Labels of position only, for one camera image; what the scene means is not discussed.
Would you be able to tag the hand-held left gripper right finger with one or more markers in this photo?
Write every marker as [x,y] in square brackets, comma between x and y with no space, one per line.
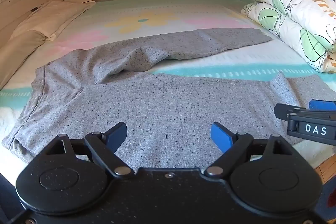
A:
[221,138]

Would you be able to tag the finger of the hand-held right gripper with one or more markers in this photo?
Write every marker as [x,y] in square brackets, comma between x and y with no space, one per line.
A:
[284,110]
[323,105]

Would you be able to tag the grey speckled pants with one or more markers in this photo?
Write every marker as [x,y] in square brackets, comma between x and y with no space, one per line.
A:
[162,108]

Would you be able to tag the floral pastel blanket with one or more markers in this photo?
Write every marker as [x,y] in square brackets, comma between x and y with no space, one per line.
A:
[183,10]

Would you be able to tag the folded leaf print quilt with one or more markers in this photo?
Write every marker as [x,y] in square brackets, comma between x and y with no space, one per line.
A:
[294,14]

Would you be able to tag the white pillow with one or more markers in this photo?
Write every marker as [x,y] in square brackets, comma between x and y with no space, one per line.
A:
[55,16]

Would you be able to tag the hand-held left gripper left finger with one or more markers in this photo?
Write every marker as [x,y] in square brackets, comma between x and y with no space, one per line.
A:
[116,136]

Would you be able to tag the beige pillow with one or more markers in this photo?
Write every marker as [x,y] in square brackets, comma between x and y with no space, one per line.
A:
[18,50]

